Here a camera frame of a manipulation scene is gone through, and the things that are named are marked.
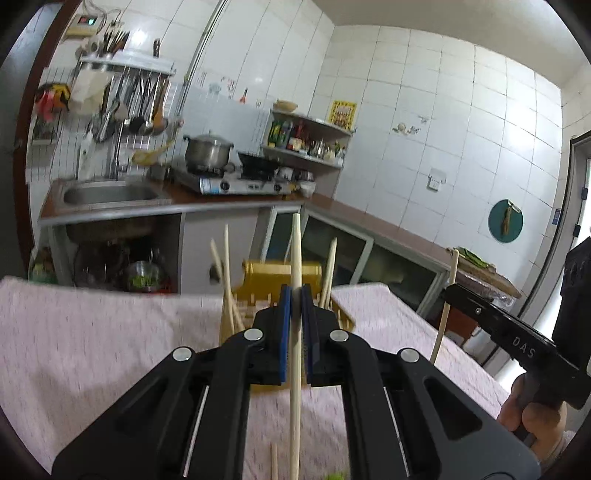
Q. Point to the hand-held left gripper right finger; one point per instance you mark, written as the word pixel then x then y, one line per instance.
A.
pixel 309 332

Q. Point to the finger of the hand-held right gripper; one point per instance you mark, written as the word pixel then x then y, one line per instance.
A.
pixel 466 302

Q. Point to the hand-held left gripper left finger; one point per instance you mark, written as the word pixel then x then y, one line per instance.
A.
pixel 284 323

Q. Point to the wooden chopstick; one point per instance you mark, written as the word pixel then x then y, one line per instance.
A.
pixel 226 258
pixel 330 263
pixel 443 323
pixel 218 258
pixel 296 249
pixel 274 461

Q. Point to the yellow perforated utensil holder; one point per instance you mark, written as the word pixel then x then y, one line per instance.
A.
pixel 268 274

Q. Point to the person's right hand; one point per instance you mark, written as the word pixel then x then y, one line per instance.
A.
pixel 535 422

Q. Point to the plastic covered side table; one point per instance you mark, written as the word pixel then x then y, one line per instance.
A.
pixel 489 281

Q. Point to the green vegetables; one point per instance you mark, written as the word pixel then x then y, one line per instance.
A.
pixel 475 258

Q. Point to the round green cutting board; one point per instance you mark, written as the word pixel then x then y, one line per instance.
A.
pixel 505 221

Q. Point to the kitchen counter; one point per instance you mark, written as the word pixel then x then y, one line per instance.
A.
pixel 351 217

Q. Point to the stacked small bowls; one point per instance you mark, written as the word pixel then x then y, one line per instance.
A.
pixel 305 182

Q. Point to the gas stove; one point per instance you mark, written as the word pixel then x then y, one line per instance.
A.
pixel 231 184

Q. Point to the black wok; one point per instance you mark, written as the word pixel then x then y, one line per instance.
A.
pixel 258 162

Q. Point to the steel cooking pot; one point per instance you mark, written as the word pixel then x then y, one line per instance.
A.
pixel 207 152

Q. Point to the row of condiment bottles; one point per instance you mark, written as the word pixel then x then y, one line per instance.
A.
pixel 295 136

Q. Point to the floral tablecloth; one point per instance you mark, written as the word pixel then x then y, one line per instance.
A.
pixel 92 346

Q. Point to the yellow loofah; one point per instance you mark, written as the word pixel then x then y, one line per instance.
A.
pixel 152 154

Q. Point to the steel sink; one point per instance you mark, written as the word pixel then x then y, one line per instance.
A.
pixel 111 194

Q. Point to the beige bowl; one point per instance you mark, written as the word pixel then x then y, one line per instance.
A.
pixel 285 106

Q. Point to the brown hanging ladle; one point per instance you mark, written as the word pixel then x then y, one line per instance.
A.
pixel 159 122

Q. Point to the steel faucet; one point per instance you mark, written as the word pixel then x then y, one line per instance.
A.
pixel 115 152

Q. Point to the black hanging ladle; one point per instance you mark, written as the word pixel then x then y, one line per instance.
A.
pixel 138 123

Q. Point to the white soap bottle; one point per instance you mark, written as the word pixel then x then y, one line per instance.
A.
pixel 85 161

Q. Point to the white hanging cloth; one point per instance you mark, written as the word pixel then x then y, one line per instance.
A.
pixel 87 92

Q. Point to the red yellow black bag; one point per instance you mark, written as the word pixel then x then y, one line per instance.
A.
pixel 53 97

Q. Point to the cutlery cup with knives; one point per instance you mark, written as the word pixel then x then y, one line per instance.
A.
pixel 114 44

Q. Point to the white wall socket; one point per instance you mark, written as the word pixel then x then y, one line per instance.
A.
pixel 437 180

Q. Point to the grey door frame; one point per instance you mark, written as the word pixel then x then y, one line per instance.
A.
pixel 568 184

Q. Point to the corner wall shelf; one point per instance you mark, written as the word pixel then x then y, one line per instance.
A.
pixel 314 121

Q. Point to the yellow wall poster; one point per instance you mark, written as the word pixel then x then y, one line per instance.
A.
pixel 343 114

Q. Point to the grey wall pipe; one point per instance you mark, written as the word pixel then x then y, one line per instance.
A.
pixel 198 50

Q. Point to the metal wall utensil rack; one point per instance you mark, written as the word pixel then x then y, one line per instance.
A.
pixel 134 62

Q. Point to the beige wall control box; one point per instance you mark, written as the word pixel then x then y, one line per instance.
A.
pixel 82 25

